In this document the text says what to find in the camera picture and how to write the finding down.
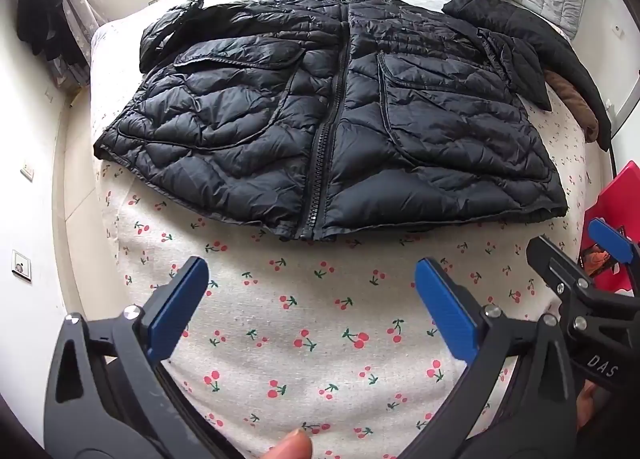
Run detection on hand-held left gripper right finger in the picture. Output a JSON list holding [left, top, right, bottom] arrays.
[[395, 258, 581, 459]]

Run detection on black quilted coat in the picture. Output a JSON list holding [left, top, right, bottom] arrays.
[[442, 0, 613, 152]]

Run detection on dark hanging clothes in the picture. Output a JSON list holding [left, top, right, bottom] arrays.
[[15, 0, 88, 84]]

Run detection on brown garment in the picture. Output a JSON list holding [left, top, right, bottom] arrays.
[[542, 69, 601, 144]]

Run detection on cherry print bed sheet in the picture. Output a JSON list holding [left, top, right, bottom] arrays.
[[92, 89, 618, 459]]

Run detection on red box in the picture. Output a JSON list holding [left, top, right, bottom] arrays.
[[579, 163, 640, 291]]

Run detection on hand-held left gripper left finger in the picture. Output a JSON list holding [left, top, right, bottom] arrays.
[[44, 255, 236, 459]]

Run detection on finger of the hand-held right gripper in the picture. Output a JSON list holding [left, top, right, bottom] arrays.
[[587, 218, 640, 292], [526, 235, 596, 302]]

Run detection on black puffer jacket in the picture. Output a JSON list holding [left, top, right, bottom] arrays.
[[94, 0, 568, 241]]

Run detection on person's left hand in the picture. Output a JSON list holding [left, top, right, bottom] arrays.
[[260, 428, 314, 459]]

